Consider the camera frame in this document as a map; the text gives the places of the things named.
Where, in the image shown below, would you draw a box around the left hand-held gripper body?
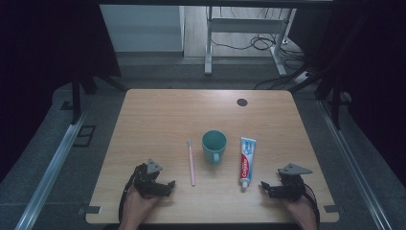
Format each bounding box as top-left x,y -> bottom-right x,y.
132,158 -> 164,200

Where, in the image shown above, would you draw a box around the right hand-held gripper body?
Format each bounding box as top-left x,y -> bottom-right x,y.
277,163 -> 314,203

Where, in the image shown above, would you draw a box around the pink toothbrush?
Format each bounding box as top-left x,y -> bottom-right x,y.
187,137 -> 196,187

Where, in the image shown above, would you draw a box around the white blue red toothpaste tube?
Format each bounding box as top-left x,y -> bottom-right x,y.
238,136 -> 258,190

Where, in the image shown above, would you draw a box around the teal cup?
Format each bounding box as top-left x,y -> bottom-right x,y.
201,129 -> 228,166

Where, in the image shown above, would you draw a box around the black metal stand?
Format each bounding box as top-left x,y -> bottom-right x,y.
70,71 -> 129,126
288,71 -> 352,130

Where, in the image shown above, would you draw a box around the white power strip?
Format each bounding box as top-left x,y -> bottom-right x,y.
293,71 -> 312,85

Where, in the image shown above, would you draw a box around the dark curtain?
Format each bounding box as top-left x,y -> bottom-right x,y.
288,0 -> 406,188
0,0 -> 123,183

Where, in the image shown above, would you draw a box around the white cabinet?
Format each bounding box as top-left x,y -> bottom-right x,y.
100,4 -> 186,53

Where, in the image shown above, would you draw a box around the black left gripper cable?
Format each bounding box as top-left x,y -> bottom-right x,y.
118,173 -> 138,224

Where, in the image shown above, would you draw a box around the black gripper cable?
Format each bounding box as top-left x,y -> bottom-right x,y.
303,183 -> 322,230
118,173 -> 138,224

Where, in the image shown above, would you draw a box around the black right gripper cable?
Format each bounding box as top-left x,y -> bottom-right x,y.
303,183 -> 322,230

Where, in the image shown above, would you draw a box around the aluminium rail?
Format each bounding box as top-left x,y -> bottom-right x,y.
317,99 -> 393,230
13,104 -> 91,230

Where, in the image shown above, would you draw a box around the white metal desk frame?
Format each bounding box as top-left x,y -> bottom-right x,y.
204,6 -> 298,78

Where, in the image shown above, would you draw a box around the black floor cables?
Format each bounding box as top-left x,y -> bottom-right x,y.
210,33 -> 308,62

